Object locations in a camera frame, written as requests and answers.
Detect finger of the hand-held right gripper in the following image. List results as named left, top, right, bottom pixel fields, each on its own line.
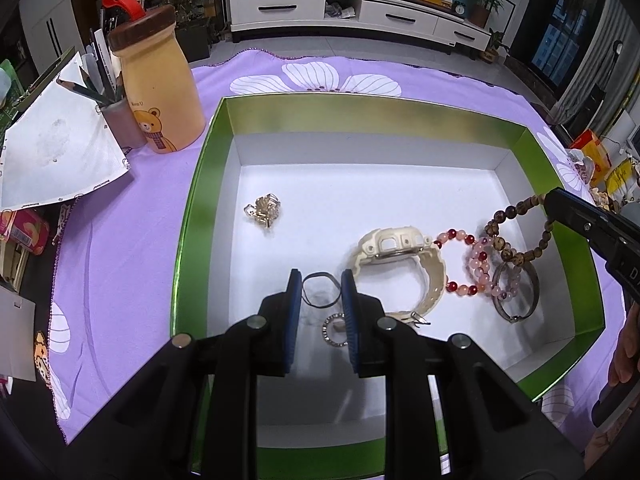
left=544, top=187, right=624, bottom=264

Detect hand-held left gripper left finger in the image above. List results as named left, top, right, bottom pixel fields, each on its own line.
left=55, top=269, right=303, bottom=480

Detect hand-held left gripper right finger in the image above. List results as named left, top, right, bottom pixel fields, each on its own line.
left=340, top=269, right=586, bottom=480

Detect thin black ring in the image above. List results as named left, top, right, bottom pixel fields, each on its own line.
left=302, top=272, right=342, bottom=309

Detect rhinestone ring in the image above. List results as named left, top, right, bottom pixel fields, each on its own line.
left=321, top=312, right=351, bottom=346

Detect wooden bead bracelet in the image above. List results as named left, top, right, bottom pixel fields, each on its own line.
left=484, top=192, right=556, bottom=267

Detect cream wrist watch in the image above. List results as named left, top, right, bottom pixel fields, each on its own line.
left=346, top=226, right=447, bottom=326

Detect silver bangle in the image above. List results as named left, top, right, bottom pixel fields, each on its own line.
left=491, top=259, right=540, bottom=323

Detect gold flower brooch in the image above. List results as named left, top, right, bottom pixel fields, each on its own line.
left=243, top=194, right=282, bottom=228

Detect pink bead bracelet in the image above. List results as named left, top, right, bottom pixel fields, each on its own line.
left=462, top=237, right=523, bottom=301

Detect red bead bracelet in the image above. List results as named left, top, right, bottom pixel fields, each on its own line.
left=434, top=229, right=493, bottom=297

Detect green cardboard box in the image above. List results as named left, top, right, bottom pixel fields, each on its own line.
left=170, top=94, right=607, bottom=480

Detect person's right hand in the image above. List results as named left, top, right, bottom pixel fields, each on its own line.
left=609, top=305, right=640, bottom=386

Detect yellow bag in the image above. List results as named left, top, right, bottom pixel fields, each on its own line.
left=602, top=160, right=638, bottom=201

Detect orange yellow carton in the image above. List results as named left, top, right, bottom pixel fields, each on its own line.
left=570, top=130, right=612, bottom=181

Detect purple floral tablecloth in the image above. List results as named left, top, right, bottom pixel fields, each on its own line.
left=49, top=47, right=626, bottom=446

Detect small potted plant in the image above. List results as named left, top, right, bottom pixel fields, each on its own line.
left=482, top=30, right=511, bottom=65

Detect tall potted plant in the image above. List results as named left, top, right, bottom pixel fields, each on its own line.
left=470, top=0, right=506, bottom=28

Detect grey pen holder cup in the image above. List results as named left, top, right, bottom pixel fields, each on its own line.
left=97, top=96, right=147, bottom=150

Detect beige bear print bottle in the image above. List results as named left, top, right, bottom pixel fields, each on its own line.
left=101, top=0, right=207, bottom=155

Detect red snack can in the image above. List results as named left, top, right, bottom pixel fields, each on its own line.
left=0, top=210, right=51, bottom=256

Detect white cardboard box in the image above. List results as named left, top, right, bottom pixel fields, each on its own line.
left=0, top=290, right=38, bottom=381

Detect white paper sheet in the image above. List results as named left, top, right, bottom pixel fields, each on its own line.
left=0, top=51, right=135, bottom=211

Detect dark planter with plants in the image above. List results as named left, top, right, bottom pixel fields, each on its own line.
left=167, top=0, right=221, bottom=61

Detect bundle of pens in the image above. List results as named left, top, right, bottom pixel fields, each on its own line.
left=82, top=7, right=126, bottom=106

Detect white tv cabinet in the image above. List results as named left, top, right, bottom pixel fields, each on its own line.
left=226, top=0, right=492, bottom=55

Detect white cupboard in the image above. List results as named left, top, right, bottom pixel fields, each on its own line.
left=20, top=0, right=85, bottom=73

